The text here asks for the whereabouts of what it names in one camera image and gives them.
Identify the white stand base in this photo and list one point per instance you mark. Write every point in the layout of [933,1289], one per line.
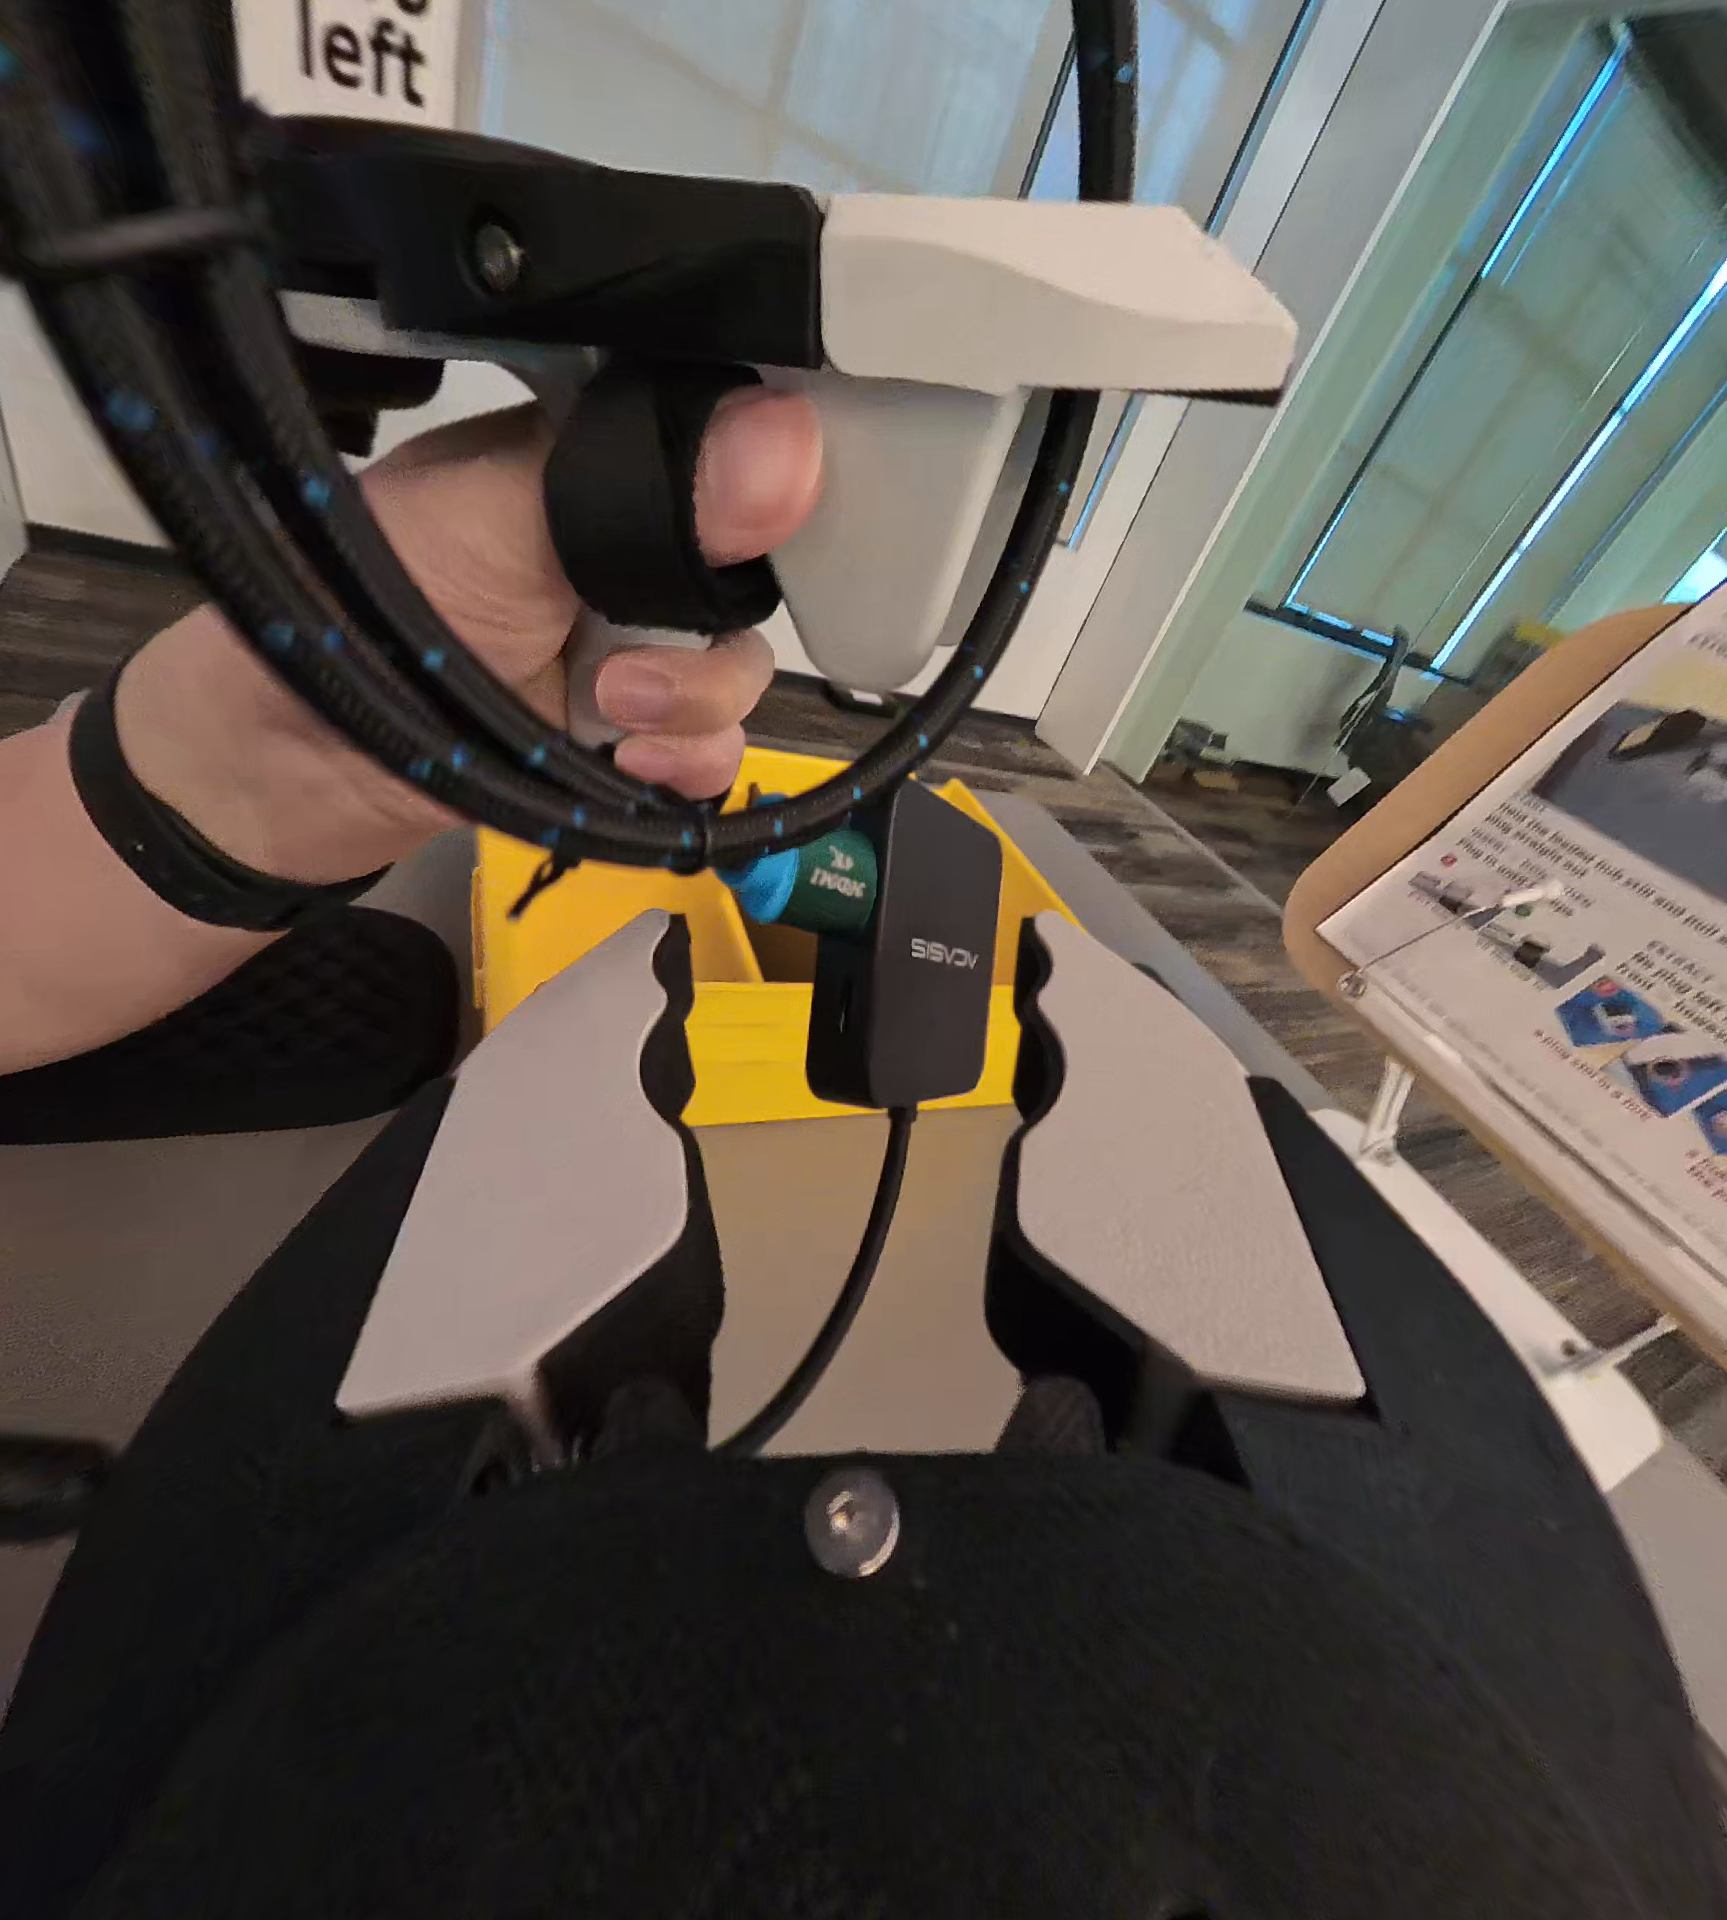
[1523,1352]

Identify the person's left hand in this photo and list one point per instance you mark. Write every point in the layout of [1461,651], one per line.
[442,602]

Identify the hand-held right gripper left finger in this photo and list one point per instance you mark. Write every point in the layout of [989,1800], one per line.
[518,1231]

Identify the black wristband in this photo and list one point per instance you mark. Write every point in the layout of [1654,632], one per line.
[158,840]

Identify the instruction sheet on wooden board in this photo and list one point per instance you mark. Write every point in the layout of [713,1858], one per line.
[1612,872]

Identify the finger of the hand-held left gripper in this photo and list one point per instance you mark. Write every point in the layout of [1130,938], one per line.
[1044,286]

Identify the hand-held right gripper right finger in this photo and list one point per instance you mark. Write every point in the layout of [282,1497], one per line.
[1178,1217]

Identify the yellow plastic bin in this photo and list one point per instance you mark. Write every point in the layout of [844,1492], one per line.
[577,960]

